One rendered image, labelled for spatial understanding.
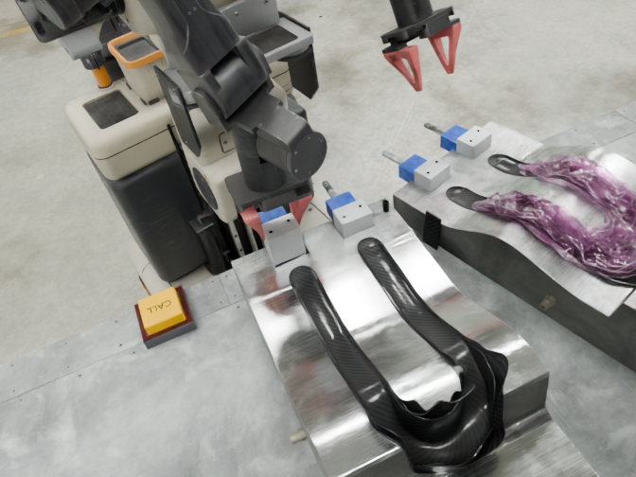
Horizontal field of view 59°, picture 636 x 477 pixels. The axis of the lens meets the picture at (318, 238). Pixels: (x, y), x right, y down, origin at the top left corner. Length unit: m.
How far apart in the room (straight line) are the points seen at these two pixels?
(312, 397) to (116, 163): 0.87
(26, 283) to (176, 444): 1.66
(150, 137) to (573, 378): 1.02
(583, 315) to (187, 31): 0.60
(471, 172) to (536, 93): 1.79
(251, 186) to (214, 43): 0.20
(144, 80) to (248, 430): 0.86
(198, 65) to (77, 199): 2.08
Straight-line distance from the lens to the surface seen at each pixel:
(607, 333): 0.82
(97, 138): 1.36
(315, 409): 0.64
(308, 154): 0.63
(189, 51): 0.59
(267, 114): 0.63
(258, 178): 0.70
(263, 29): 1.06
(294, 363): 0.72
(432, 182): 0.93
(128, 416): 0.86
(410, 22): 0.91
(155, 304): 0.90
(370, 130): 2.53
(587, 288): 0.81
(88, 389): 0.91
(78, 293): 2.23
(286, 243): 0.79
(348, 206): 0.84
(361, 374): 0.68
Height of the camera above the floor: 1.49
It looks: 46 degrees down
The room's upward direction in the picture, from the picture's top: 11 degrees counter-clockwise
